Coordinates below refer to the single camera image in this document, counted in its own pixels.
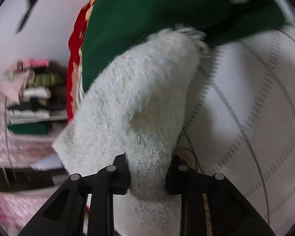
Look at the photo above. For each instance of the red patterned cloth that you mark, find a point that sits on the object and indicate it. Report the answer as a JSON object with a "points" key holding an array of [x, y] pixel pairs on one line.
{"points": [[75, 71]]}

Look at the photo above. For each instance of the white fuzzy sweater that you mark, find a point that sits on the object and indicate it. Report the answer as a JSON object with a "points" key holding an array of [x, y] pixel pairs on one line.
{"points": [[140, 108]]}

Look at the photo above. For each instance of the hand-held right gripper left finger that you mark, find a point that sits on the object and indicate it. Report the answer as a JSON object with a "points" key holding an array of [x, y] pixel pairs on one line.
{"points": [[120, 177]]}

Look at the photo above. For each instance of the white striped bed sheet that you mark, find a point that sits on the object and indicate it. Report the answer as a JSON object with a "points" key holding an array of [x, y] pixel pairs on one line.
{"points": [[243, 118]]}

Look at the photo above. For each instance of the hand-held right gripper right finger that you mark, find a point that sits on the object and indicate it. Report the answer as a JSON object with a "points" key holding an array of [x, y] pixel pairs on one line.
{"points": [[173, 179]]}

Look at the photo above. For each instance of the stack of folded clothes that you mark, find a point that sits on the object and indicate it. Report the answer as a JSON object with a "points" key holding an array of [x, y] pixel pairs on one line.
{"points": [[33, 98]]}

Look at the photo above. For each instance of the pink floral cloth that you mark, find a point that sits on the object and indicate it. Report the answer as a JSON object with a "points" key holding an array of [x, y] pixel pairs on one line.
{"points": [[12, 152]]}

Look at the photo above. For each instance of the green cloth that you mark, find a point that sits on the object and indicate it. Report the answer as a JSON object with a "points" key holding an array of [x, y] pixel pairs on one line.
{"points": [[147, 17]]}

